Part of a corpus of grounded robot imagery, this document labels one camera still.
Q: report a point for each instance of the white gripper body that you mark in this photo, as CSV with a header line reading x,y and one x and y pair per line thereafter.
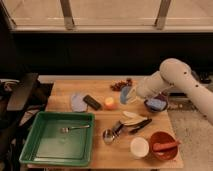
x,y
144,89

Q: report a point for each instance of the light blue cup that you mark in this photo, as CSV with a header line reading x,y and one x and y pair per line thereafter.
x,y
123,94

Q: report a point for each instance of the white cup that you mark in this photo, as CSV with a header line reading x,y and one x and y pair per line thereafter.
x,y
139,147

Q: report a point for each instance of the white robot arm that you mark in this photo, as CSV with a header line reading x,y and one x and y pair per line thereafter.
x,y
175,73

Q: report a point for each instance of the green plastic tray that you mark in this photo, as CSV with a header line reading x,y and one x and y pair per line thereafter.
x,y
46,145

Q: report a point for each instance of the dark purple bowl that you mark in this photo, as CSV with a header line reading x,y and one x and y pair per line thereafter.
x,y
161,97

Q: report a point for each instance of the blue sponge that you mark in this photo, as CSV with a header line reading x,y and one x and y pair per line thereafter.
x,y
156,104

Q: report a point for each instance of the bunch of brown grapes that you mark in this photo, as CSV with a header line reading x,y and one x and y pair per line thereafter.
x,y
121,84

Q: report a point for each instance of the cream banana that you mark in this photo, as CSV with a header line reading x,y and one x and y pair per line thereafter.
x,y
132,118

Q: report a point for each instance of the orange fruit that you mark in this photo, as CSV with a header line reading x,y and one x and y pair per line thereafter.
x,y
109,103

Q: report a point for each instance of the red bowl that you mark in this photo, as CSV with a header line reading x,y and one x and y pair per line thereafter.
x,y
163,137

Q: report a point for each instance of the black rectangular block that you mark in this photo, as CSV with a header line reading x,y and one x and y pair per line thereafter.
x,y
92,102

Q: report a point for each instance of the orange carrot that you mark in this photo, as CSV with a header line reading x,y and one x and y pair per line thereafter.
x,y
165,146

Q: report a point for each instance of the metal ice cream scoop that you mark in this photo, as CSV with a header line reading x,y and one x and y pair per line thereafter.
x,y
109,135

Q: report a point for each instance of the silver fork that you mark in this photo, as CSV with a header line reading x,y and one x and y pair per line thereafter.
x,y
67,129

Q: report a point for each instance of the black chair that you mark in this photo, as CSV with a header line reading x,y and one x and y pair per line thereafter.
x,y
20,101

